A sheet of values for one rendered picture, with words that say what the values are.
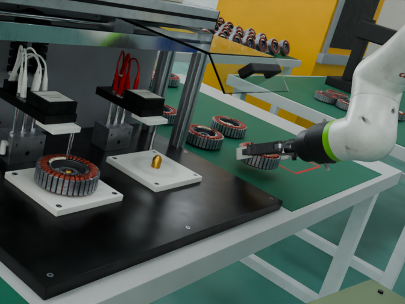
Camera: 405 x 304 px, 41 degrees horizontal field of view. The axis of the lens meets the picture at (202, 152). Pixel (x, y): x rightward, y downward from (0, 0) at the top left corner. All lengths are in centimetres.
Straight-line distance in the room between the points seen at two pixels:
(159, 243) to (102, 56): 55
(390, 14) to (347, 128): 519
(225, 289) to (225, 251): 131
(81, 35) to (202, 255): 45
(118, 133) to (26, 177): 30
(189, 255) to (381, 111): 48
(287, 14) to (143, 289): 398
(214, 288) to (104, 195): 137
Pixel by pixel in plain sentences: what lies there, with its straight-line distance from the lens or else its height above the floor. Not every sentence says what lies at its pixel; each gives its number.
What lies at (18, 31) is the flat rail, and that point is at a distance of 95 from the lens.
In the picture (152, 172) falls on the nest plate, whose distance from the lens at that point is 114.
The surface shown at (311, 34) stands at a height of 92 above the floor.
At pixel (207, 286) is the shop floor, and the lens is 229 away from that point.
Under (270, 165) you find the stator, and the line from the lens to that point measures 137.
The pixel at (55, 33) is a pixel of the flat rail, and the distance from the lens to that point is 99.
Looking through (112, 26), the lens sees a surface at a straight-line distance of 116.
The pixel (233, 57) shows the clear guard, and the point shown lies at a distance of 105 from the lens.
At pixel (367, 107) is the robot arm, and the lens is 113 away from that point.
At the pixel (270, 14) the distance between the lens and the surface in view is 475.
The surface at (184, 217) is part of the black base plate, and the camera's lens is 101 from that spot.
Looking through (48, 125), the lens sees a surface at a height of 88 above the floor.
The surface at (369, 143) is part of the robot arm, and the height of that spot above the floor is 97.
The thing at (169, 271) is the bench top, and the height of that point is 75.
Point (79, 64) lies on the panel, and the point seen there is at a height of 93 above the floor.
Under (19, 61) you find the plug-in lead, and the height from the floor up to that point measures 96.
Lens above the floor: 121
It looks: 19 degrees down
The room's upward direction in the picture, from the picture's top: 16 degrees clockwise
